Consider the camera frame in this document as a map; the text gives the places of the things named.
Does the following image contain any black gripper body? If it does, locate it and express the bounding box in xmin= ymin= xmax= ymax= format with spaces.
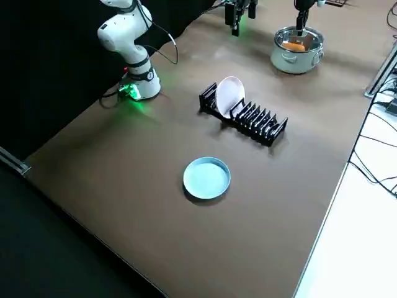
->
xmin=229 ymin=0 xmax=258 ymax=9
xmin=294 ymin=0 xmax=318 ymax=11

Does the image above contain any grey steel cooking pot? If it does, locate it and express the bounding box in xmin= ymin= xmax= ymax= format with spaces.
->
xmin=270 ymin=26 xmax=325 ymax=75

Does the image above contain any white plate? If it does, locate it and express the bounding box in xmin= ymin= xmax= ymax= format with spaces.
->
xmin=216 ymin=76 xmax=246 ymax=119

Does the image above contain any light blue plate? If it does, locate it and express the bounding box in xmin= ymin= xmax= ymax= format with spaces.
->
xmin=182 ymin=156 xmax=231 ymax=199

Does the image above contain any black dish rack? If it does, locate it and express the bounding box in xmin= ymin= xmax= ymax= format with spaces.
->
xmin=198 ymin=81 xmax=288 ymax=147

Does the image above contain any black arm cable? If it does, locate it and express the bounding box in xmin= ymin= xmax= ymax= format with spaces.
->
xmin=136 ymin=0 xmax=179 ymax=65

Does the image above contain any aluminium profile post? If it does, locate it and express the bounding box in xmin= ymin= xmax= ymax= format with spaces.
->
xmin=0 ymin=145 xmax=32 ymax=176
xmin=365 ymin=40 xmax=397 ymax=97

